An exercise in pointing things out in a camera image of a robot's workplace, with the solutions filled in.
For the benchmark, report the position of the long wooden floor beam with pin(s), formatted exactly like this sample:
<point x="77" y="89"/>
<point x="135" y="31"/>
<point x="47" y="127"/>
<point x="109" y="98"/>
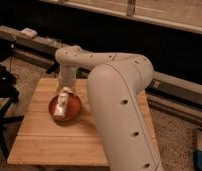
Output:
<point x="174" y="86"/>

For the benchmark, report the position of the black chair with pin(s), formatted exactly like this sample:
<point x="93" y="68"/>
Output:
<point x="7" y="90"/>

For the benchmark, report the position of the white plastic bottle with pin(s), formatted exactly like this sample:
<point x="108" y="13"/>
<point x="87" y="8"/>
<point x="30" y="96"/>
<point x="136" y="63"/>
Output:
<point x="62" y="103"/>

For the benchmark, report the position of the white box on ledge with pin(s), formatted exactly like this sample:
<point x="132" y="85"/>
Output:
<point x="29" y="32"/>

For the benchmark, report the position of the blue bin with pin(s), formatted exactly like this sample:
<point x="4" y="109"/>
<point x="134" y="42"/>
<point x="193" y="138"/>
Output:
<point x="197" y="155"/>

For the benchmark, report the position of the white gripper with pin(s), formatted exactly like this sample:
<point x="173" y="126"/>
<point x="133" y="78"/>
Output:
<point x="66" y="80"/>

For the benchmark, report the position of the orange ceramic bowl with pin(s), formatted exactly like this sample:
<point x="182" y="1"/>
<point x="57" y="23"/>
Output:
<point x="73" y="108"/>

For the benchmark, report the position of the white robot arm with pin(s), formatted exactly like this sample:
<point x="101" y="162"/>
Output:
<point x="114" y="81"/>

